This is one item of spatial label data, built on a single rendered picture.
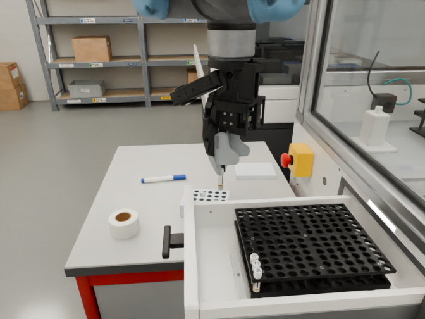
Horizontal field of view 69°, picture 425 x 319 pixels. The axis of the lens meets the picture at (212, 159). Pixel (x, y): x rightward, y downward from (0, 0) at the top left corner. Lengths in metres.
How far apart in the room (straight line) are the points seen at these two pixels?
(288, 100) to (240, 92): 0.83
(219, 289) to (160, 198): 0.42
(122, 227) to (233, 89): 0.42
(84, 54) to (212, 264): 3.87
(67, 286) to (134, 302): 1.00
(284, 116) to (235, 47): 0.88
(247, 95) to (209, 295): 0.33
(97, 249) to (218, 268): 0.31
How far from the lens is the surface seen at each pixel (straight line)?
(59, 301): 1.77
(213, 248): 0.63
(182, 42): 4.59
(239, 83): 0.50
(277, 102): 1.31
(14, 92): 4.71
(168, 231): 0.55
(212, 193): 0.85
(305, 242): 0.56
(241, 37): 0.49
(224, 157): 0.55
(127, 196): 0.94
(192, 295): 0.43
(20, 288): 1.91
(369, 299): 0.53
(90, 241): 0.81
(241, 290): 0.55
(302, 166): 0.85
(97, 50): 4.26
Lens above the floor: 1.26
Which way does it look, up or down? 27 degrees down
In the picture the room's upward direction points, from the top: straight up
